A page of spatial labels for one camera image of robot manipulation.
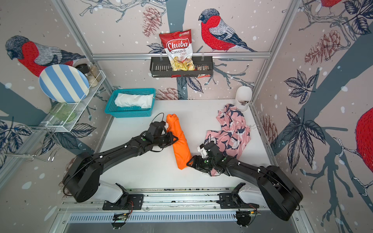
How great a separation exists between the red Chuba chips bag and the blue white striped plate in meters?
0.50

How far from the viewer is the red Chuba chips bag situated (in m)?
0.80

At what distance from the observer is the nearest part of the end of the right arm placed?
638mm

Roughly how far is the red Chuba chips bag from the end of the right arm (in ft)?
1.64
